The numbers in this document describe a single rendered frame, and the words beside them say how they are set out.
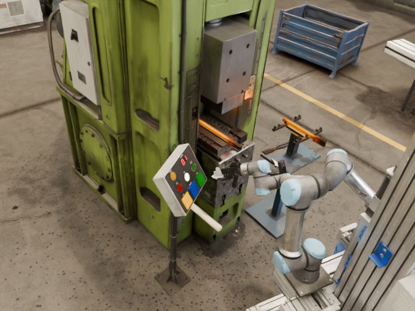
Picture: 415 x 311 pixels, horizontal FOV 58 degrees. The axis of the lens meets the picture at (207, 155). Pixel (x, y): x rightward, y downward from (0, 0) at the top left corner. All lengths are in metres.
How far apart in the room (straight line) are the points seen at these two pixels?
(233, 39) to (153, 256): 1.83
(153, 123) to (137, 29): 0.60
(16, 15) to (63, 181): 4.00
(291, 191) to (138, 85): 1.32
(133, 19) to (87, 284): 1.92
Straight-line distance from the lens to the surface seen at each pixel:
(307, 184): 1.74
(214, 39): 2.21
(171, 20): 2.06
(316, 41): 6.22
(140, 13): 2.37
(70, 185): 3.86
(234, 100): 2.47
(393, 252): 1.86
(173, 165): 2.12
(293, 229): 1.85
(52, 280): 3.20
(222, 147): 2.62
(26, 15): 7.38
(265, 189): 2.09
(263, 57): 2.81
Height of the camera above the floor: 2.57
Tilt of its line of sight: 39 degrees down
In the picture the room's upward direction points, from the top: 5 degrees clockwise
